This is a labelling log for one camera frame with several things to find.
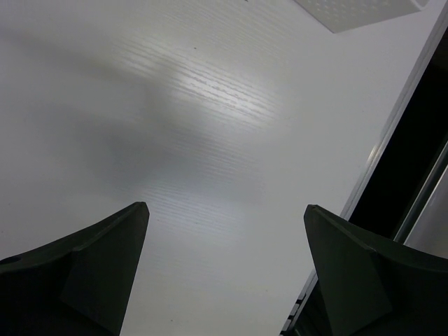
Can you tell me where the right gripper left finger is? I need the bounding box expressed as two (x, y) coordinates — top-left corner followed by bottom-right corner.
(1, 202), (150, 335)

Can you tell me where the white perforated box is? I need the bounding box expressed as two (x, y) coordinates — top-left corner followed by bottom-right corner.
(296, 0), (430, 33)

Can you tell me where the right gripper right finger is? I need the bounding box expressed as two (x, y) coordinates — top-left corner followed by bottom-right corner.
(304, 205), (447, 335)

